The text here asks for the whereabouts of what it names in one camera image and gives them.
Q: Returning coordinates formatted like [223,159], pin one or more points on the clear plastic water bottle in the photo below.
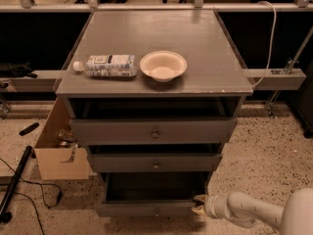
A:
[107,66]

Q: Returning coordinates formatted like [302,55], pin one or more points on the small black floor object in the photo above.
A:
[29,129]

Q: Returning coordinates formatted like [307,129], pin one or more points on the grey wooden drawer cabinet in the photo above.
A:
[154,96]

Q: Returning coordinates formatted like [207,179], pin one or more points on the grey top drawer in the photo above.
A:
[153,131]

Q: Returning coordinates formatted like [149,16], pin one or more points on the open cardboard box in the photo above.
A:
[55,159]

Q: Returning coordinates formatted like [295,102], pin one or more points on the grey bottom drawer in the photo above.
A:
[143,209]

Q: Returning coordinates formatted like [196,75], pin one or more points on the black pole on floor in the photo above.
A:
[6,216]

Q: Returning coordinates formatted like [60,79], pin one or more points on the grey middle drawer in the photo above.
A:
[153,162]

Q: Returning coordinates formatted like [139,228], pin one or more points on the grey drawer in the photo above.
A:
[153,162]
[143,209]
[153,131]

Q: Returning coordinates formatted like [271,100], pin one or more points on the white paper bowl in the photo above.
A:
[163,66]

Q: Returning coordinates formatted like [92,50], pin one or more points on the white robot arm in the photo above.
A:
[294,218]

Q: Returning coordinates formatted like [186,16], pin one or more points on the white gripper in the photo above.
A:
[211,207]

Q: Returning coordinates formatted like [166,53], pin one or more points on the metal railing frame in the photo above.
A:
[156,6]

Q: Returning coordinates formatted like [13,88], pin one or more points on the black bag on ledge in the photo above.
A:
[16,70]

